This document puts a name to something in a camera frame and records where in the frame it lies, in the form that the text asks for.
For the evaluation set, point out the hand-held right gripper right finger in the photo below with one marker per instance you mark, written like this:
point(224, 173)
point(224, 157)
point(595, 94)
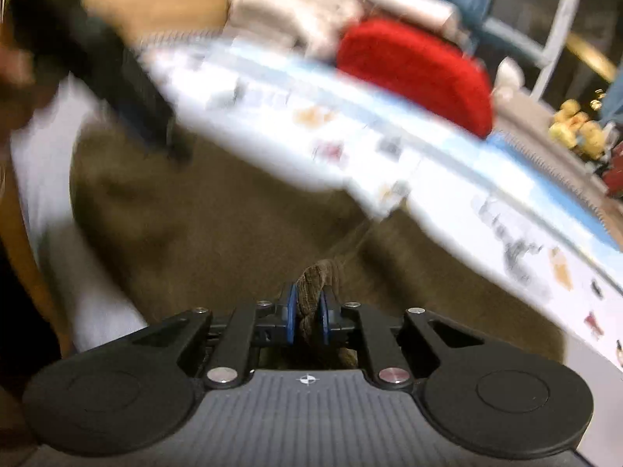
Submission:
point(323, 316)

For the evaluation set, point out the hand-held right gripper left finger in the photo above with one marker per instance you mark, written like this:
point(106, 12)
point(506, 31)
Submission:
point(291, 312)

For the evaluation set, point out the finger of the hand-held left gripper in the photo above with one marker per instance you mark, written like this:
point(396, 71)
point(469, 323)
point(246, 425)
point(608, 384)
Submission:
point(146, 107)

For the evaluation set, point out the person's left hand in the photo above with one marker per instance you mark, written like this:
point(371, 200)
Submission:
point(17, 75)

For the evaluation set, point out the deer and lamp printed sheet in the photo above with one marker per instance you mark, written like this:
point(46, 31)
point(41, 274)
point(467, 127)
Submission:
point(438, 189)

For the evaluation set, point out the white folded blanket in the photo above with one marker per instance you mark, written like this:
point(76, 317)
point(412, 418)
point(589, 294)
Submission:
point(292, 5)

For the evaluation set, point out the red folded blanket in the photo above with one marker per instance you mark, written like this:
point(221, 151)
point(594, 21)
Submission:
point(413, 68)

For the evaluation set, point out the blue leaf pattern sheet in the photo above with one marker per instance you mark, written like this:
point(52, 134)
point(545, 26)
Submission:
point(545, 170)

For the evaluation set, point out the yellow plush toy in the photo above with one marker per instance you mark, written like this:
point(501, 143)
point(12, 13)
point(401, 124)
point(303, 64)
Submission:
point(567, 116)
point(593, 140)

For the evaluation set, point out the dark red plush toy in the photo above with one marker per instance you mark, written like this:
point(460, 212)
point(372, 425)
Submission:
point(617, 165)

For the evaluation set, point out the white metal frame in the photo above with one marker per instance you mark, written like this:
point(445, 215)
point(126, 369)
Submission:
point(559, 24)

